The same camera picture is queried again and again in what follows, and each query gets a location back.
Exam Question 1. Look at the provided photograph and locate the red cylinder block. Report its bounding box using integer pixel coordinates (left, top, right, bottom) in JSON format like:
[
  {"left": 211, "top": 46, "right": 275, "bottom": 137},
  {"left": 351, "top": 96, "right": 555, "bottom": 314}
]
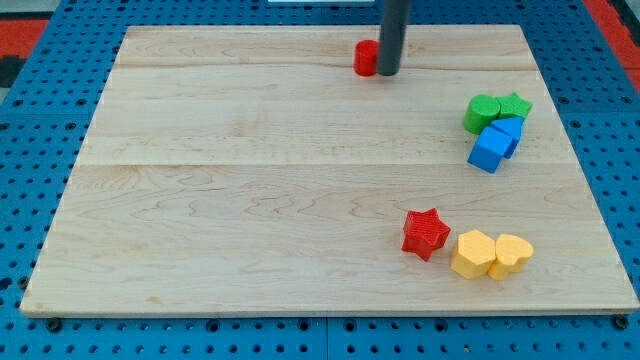
[{"left": 353, "top": 39, "right": 379, "bottom": 77}]

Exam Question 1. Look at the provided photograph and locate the light wooden board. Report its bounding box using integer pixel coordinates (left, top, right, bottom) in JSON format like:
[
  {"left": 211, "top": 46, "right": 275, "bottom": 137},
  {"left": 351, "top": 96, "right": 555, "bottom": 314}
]
[{"left": 20, "top": 25, "right": 639, "bottom": 318}]

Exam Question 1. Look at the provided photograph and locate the red star block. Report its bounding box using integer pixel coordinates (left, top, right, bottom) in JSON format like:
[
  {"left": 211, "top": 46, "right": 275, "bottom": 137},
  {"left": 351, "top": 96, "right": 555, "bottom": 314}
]
[{"left": 401, "top": 208, "right": 451, "bottom": 262}]

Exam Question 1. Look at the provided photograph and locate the yellow hexagon block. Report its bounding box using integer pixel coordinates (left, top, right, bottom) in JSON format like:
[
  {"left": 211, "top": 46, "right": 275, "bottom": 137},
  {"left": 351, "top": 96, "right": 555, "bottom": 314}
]
[{"left": 450, "top": 230, "right": 496, "bottom": 279}]

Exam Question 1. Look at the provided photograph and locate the blue cube block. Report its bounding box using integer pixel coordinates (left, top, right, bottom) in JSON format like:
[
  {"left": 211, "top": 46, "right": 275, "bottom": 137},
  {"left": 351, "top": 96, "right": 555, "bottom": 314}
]
[{"left": 467, "top": 127, "right": 514, "bottom": 174}]

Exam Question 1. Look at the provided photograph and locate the green cylinder block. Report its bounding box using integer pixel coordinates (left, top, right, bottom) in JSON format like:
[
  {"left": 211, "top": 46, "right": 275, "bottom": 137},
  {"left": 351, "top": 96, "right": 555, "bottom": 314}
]
[{"left": 463, "top": 94, "right": 501, "bottom": 135}]

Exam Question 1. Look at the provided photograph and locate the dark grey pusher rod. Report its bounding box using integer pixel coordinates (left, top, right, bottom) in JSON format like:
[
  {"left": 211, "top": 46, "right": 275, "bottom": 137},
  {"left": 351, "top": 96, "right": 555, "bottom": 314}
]
[{"left": 376, "top": 0, "right": 412, "bottom": 76}]

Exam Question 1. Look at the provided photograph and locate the blue triangle block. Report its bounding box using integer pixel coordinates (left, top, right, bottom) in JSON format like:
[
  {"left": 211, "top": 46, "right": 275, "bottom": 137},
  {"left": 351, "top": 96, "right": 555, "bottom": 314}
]
[{"left": 490, "top": 117, "right": 525, "bottom": 159}]

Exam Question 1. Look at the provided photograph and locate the yellow heart block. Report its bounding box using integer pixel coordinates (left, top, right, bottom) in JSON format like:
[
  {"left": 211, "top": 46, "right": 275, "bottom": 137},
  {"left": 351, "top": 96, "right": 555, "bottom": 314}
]
[{"left": 487, "top": 234, "right": 534, "bottom": 280}]

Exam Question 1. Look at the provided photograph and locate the green star block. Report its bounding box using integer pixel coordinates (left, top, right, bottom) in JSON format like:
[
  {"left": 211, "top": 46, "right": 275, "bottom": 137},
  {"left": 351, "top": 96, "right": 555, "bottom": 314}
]
[{"left": 496, "top": 92, "right": 533, "bottom": 119}]

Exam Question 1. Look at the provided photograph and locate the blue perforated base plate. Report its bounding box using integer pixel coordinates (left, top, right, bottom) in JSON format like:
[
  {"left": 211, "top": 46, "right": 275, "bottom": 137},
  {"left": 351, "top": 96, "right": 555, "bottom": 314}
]
[{"left": 1, "top": 0, "right": 639, "bottom": 359}]

